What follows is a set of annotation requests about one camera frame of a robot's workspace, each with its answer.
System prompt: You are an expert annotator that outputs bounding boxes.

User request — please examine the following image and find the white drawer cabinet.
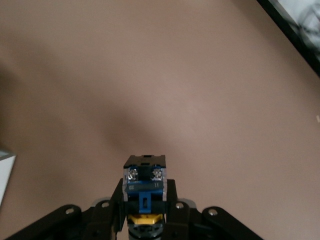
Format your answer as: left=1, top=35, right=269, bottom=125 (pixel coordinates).
left=0, top=149, right=18, bottom=208

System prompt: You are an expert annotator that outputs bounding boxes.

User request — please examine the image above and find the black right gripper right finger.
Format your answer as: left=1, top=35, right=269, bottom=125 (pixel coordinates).
left=163, top=178, right=201, bottom=240

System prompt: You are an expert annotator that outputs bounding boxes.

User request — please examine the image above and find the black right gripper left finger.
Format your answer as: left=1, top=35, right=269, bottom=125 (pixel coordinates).
left=87, top=178, right=129, bottom=240

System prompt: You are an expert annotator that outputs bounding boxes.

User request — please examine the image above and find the red mushroom push button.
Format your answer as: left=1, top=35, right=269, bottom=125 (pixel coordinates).
left=122, top=154, right=168, bottom=240

